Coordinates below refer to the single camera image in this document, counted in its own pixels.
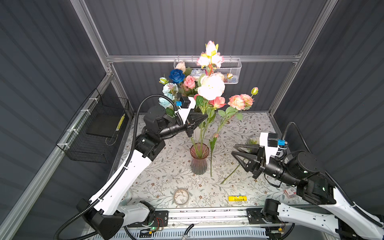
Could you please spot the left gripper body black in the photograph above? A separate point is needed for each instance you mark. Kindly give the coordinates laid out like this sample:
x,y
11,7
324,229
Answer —
x,y
188,126

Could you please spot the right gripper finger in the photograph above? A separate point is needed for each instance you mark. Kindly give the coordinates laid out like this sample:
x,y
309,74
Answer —
x,y
247,148
251,163

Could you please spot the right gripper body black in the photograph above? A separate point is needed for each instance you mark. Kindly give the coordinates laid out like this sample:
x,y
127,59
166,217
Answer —
x,y
274,168

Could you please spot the purple glass vase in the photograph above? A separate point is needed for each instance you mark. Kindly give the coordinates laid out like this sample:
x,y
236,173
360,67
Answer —
x,y
199,159

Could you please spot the pink roses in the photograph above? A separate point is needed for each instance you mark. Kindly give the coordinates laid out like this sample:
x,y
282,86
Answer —
x,y
187,88

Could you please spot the small pink bud stem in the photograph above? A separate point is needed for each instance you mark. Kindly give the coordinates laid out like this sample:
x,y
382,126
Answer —
x,y
212,143

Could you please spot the large cream peony stem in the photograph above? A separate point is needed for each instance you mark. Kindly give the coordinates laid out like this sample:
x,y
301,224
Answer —
x,y
211,87

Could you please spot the blue rose stem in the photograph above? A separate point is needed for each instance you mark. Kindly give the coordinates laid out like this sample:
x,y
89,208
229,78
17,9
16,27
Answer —
x,y
177,76

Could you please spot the white ribbed ceramic vase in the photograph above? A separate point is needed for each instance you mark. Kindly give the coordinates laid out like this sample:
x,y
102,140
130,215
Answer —
x,y
198,135

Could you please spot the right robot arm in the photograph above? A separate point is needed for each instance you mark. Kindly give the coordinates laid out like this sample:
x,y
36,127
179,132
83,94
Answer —
x,y
345,219

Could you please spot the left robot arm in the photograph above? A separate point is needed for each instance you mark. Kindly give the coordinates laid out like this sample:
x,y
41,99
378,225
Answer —
x,y
108,216

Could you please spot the bunch of artificial flowers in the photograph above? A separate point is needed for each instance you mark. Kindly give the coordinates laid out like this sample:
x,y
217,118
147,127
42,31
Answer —
x,y
252,140

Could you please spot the small red white box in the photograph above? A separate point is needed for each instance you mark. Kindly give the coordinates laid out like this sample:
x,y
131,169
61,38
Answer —
x,y
290,193

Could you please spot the yellow label tag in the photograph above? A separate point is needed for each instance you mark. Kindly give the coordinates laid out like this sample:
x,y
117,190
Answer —
x,y
237,198

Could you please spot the floral table mat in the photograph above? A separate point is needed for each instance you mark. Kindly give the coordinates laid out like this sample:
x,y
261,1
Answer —
x,y
171,170

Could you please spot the clear tape roll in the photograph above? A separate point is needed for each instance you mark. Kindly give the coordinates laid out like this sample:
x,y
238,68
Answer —
x,y
181,197

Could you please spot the black notebook in basket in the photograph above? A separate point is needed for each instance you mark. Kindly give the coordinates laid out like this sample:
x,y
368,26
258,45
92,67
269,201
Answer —
x,y
103,126

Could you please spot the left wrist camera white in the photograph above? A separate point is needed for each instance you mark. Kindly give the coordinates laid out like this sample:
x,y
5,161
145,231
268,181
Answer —
x,y
185,104

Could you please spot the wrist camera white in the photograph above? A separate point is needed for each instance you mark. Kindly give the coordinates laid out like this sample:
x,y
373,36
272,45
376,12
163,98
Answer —
x,y
185,104
274,147

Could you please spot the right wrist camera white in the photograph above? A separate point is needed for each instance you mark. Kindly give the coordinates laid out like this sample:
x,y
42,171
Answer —
x,y
274,147

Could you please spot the white wire wall basket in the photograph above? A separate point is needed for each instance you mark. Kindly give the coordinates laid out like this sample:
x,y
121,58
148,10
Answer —
x,y
231,70

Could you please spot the black wire wall basket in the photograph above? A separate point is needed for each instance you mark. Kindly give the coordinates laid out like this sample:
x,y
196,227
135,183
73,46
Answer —
x,y
79,146

